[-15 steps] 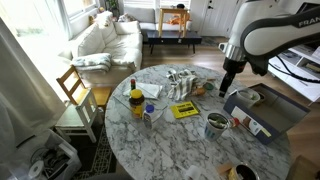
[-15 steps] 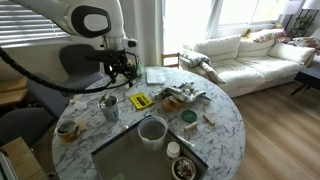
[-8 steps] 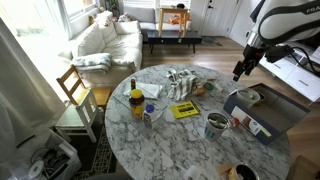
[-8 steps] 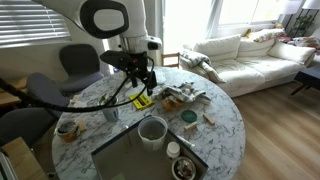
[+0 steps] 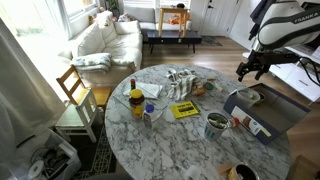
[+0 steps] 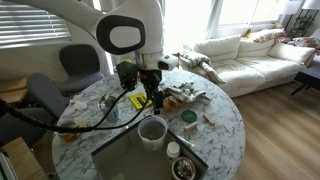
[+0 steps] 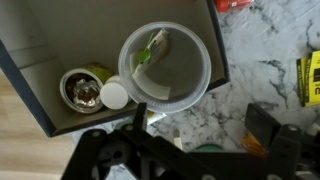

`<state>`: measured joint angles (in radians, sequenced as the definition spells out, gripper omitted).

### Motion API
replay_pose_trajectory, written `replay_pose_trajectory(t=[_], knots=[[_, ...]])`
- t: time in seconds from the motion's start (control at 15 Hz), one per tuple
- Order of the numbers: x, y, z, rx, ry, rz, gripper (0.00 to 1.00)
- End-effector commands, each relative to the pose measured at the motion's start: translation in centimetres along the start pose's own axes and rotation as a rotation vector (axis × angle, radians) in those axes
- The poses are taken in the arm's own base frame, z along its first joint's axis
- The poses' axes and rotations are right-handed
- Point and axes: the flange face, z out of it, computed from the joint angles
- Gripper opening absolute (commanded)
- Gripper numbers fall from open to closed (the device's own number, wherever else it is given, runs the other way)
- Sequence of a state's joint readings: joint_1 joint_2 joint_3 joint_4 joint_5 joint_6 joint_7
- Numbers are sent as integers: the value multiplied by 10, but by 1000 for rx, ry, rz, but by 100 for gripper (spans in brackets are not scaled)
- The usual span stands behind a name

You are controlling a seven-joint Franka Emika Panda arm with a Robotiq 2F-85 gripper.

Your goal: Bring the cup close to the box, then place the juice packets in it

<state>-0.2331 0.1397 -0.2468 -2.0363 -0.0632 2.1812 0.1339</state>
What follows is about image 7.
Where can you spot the white squeeze tube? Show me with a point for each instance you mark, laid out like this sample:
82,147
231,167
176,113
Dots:
156,117

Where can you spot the clear plastic deli container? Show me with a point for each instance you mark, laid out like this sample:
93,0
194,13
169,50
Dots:
188,66

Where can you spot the juice pouch with green cap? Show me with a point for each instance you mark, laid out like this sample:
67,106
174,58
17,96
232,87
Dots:
160,43

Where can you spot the yellow black booklet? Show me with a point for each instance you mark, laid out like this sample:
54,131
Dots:
313,76

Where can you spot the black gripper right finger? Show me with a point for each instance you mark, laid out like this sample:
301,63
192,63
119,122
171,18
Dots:
290,153

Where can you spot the dark blue cardboard box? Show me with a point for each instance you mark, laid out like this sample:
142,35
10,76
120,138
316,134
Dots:
83,26

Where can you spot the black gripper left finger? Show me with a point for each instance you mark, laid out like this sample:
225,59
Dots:
110,156

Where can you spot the small wooden block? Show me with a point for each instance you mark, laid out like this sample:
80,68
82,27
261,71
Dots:
178,138

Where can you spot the round green lid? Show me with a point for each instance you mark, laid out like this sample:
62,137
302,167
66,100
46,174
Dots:
208,147

